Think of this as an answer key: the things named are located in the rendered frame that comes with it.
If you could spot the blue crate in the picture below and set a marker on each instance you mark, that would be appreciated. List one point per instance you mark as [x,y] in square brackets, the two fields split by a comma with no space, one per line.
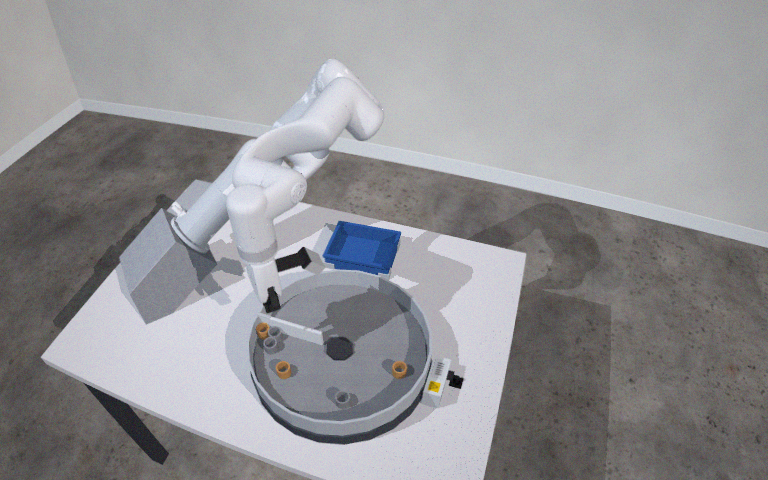
[360,247]

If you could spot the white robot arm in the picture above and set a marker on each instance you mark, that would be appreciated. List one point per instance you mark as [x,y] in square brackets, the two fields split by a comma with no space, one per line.
[252,208]

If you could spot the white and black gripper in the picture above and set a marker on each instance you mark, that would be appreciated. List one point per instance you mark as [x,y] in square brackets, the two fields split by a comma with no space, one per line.
[265,281]

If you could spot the bronze bushing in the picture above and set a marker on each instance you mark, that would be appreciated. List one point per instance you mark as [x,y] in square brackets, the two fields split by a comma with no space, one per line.
[281,365]
[260,327]
[399,375]

